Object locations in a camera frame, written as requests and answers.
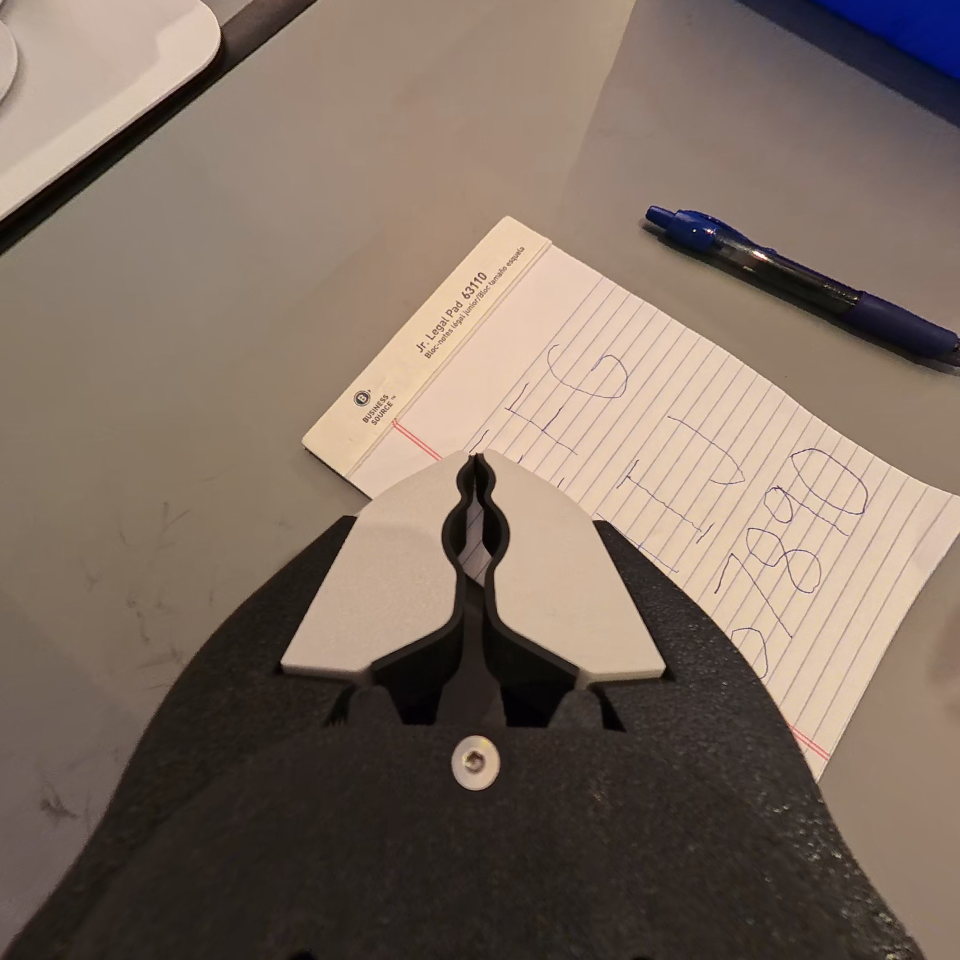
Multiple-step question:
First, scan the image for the white lined notepad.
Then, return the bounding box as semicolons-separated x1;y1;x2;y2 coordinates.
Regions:
302;216;960;783

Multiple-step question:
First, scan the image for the white tray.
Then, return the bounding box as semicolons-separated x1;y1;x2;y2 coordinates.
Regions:
0;0;224;221

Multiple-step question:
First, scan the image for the blue ballpoint pen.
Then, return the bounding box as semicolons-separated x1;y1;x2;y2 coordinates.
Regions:
642;204;960;370

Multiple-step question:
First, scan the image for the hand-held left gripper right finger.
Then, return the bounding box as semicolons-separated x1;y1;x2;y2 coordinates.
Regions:
478;448;668;723

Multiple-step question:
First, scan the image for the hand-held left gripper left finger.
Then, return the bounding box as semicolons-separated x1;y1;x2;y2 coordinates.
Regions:
281;452;478;726

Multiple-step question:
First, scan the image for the blue plastic bin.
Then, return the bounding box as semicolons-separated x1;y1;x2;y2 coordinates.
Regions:
737;0;960;81

